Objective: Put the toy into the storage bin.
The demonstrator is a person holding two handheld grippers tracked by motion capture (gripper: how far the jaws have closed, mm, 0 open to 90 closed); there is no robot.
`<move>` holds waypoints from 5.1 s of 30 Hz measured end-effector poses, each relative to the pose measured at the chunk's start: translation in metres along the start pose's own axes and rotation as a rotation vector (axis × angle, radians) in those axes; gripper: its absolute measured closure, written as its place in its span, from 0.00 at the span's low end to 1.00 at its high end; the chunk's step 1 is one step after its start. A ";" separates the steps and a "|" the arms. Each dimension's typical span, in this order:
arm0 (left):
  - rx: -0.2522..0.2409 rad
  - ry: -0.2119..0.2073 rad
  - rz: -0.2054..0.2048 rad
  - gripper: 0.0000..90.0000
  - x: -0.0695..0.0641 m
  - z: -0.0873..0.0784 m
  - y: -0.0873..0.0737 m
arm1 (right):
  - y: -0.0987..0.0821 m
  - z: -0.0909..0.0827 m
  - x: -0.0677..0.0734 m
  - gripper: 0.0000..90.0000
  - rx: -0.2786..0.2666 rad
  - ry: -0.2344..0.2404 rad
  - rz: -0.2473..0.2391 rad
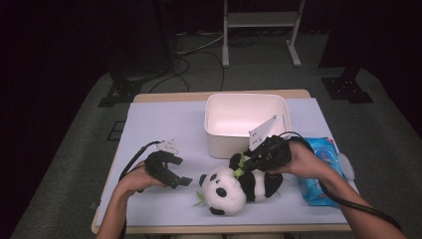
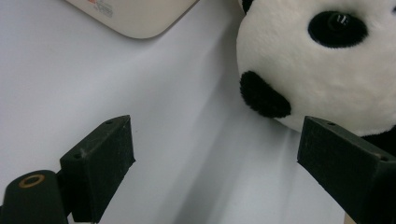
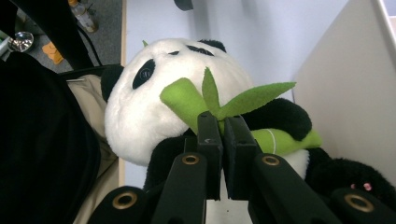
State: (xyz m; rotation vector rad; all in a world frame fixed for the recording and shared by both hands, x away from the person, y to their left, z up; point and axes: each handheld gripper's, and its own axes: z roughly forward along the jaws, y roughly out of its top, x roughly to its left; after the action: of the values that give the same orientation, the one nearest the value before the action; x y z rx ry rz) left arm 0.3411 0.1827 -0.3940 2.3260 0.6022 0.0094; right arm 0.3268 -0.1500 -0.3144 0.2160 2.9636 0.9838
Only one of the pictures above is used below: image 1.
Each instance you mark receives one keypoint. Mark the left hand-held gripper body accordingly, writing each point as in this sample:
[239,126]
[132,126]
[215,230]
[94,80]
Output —
[154,164]

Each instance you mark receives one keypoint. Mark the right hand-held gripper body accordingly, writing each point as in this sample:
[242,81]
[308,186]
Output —
[275,152]

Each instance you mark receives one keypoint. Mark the panda plush toy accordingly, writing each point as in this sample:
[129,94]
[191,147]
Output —
[225,194]

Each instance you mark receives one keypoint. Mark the white plastic bin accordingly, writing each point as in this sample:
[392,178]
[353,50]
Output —
[232,113]

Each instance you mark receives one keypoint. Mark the blue wet wipe pack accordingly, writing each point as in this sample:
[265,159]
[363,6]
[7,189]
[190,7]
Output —
[326,156]

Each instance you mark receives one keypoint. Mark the person's left hand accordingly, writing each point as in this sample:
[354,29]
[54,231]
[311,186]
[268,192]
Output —
[137,179]

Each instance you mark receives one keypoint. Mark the person's right hand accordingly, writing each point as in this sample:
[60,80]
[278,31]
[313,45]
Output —
[305,161]

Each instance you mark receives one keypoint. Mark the lavender table mat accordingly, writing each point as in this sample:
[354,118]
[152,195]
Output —
[159,122]

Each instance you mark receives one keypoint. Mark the black floor grille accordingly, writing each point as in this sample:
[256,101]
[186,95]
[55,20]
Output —
[116,131]

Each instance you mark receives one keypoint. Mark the wooden table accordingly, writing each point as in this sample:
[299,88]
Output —
[179,96]

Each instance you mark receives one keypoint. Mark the white round object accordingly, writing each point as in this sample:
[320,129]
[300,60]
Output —
[346,167]

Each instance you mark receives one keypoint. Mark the black stand base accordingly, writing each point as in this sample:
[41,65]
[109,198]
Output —
[121,91]
[346,89]

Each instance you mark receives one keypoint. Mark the white metal stand frame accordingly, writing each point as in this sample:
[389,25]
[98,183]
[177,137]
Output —
[262,19]

